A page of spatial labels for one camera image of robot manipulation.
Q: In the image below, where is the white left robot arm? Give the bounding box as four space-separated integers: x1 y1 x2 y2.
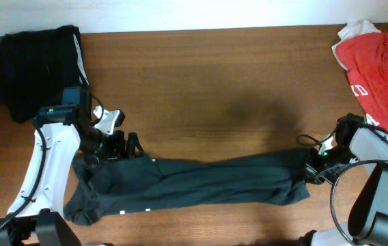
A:
0 87 143 245

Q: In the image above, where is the dark green t-shirt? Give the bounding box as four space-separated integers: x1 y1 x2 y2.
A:
64 148 309 226

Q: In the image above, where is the red and white garment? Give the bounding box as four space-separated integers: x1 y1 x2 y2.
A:
332 20 388 132

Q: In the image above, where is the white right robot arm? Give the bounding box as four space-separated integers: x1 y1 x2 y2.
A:
296 113 388 246

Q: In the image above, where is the folded black garment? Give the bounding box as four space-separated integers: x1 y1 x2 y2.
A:
0 25 90 123

